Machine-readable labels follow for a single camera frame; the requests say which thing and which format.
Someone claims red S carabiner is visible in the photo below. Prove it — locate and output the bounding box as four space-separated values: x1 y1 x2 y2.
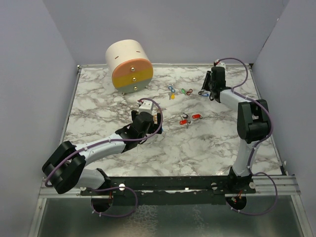
186 89 193 95

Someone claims red key tag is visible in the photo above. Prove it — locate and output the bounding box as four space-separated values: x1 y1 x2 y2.
179 119 188 125
192 114 201 119

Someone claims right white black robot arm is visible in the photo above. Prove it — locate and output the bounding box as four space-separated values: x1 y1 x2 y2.
202 66 272 193

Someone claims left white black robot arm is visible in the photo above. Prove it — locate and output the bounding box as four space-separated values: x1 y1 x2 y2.
42 111 163 195

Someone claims round three-drawer storage box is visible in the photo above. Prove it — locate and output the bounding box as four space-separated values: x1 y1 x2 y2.
105 39 154 94

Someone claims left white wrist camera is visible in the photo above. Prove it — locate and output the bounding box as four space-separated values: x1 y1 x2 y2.
138 100 154 116

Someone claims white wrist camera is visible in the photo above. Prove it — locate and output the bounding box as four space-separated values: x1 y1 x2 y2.
138 100 154 116
213 59 226 69

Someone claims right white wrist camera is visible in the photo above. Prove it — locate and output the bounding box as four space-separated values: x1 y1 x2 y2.
213 59 226 69

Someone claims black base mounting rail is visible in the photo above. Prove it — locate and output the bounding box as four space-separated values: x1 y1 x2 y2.
80 176 256 206

